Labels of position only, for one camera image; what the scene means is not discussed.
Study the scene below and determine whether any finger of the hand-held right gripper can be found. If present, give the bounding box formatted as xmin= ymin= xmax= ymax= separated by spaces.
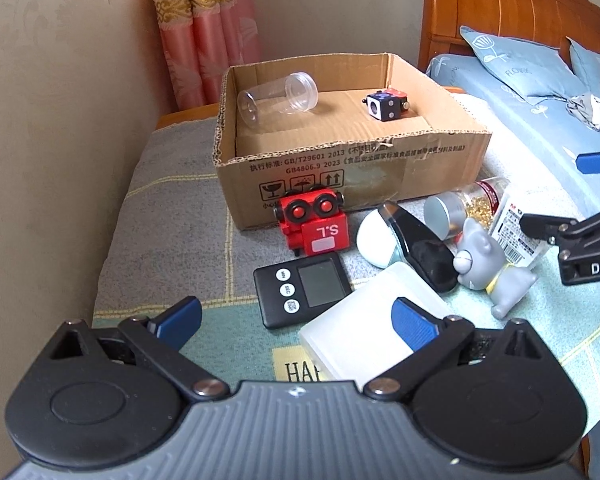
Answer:
xmin=520 ymin=213 xmax=581 ymax=245
xmin=576 ymin=145 xmax=600 ymax=174

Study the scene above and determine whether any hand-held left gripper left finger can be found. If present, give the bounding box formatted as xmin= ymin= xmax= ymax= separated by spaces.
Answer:
xmin=47 ymin=296 xmax=231 ymax=403

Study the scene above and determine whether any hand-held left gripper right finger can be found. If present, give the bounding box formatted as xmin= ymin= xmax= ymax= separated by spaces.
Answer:
xmin=362 ymin=296 xmax=543 ymax=401

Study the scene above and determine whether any glass bottle of gold beads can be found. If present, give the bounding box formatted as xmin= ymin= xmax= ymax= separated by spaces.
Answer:
xmin=424 ymin=178 xmax=556 ymax=266

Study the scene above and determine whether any white translucent plastic box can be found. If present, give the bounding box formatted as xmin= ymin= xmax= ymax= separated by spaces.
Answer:
xmin=298 ymin=262 xmax=448 ymax=381

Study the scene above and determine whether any grey cat figurine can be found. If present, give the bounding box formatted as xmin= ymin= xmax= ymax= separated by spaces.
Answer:
xmin=452 ymin=217 xmax=540 ymax=321

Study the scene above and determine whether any black oblong device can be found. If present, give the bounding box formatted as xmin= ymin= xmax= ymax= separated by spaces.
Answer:
xmin=383 ymin=201 xmax=459 ymax=293

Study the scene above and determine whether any pale egg-shaped device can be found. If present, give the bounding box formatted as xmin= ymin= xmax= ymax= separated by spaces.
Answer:
xmin=356 ymin=207 xmax=411 ymax=270

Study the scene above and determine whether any black digital timer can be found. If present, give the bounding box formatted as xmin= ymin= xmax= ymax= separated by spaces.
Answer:
xmin=253 ymin=252 xmax=353 ymax=330

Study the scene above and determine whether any brown cardboard box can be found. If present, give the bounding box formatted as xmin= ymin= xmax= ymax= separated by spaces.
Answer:
xmin=212 ymin=51 xmax=493 ymax=231

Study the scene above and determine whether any grey crumpled cloth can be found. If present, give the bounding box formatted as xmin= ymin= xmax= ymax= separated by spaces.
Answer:
xmin=566 ymin=92 xmax=600 ymax=132

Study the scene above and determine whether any blue bed sheet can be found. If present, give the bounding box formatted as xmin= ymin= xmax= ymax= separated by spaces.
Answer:
xmin=426 ymin=54 xmax=600 ymax=221

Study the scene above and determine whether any blue flower-print pillow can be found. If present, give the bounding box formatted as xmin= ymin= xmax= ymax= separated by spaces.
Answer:
xmin=567 ymin=37 xmax=600 ymax=106
xmin=460 ymin=25 xmax=578 ymax=106

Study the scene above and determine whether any grey green plaid blanket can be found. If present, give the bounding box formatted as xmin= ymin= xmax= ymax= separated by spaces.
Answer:
xmin=92 ymin=92 xmax=600 ymax=461

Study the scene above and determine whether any wooden headboard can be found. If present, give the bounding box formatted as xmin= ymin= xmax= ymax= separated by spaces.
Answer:
xmin=417 ymin=0 xmax=600 ymax=71

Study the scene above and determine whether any dark blue red fidget cube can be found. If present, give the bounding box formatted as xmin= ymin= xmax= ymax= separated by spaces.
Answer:
xmin=364 ymin=89 xmax=412 ymax=122

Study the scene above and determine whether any clear plastic jar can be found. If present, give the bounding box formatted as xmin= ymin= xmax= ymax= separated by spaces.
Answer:
xmin=237 ymin=73 xmax=320 ymax=126

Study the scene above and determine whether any pink curtain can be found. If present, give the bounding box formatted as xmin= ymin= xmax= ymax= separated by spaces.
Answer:
xmin=146 ymin=0 xmax=262 ymax=111

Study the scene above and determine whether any wooden bed rail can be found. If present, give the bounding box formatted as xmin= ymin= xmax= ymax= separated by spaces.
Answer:
xmin=155 ymin=102 xmax=221 ymax=131

